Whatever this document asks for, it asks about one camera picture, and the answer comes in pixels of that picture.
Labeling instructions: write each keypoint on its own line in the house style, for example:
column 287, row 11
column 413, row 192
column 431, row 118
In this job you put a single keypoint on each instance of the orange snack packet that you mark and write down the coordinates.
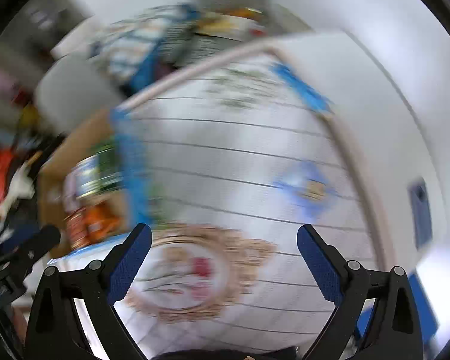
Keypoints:
column 99, row 221

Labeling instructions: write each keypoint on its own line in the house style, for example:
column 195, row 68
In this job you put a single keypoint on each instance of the red snack packet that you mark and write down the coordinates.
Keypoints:
column 76, row 229

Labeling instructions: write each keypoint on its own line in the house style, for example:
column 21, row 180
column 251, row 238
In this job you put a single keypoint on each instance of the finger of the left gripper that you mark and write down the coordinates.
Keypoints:
column 19, row 255

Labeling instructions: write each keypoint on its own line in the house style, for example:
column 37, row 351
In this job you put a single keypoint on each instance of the white plush goose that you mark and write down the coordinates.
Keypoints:
column 21, row 187

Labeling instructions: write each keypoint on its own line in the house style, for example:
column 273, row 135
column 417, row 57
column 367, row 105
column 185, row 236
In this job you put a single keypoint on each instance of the black white patterned clothing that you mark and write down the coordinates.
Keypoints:
column 181, row 45

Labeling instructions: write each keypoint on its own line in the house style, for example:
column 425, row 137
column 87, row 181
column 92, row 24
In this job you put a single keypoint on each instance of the green wet wipes pack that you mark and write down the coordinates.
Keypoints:
column 109, row 167

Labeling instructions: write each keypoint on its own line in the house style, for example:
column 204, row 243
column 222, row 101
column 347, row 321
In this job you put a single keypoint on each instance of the yellow white bag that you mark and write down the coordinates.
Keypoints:
column 241, row 24

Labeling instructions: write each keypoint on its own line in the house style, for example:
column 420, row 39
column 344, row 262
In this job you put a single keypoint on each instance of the long blue packet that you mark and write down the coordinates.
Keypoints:
column 309, row 96

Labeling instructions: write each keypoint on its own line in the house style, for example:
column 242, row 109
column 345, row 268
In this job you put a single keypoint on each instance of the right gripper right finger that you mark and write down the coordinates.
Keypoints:
column 393, row 330

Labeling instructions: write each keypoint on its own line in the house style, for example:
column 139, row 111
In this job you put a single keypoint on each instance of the dark smartphone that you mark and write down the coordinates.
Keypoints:
column 421, row 214

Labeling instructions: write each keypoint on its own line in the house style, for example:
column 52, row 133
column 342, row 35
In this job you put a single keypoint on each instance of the cardboard box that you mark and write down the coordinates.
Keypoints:
column 131, row 201

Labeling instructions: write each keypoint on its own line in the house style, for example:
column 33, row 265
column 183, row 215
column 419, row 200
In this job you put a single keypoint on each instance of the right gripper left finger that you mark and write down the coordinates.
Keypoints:
column 54, row 329

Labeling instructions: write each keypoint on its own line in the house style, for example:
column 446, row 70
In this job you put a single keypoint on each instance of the light blue cartoon packet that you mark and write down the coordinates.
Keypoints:
column 308, row 189

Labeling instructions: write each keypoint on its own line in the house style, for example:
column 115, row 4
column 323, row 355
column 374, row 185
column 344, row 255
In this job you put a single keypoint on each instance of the blue yellow tissue pack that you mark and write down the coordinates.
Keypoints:
column 82, row 182

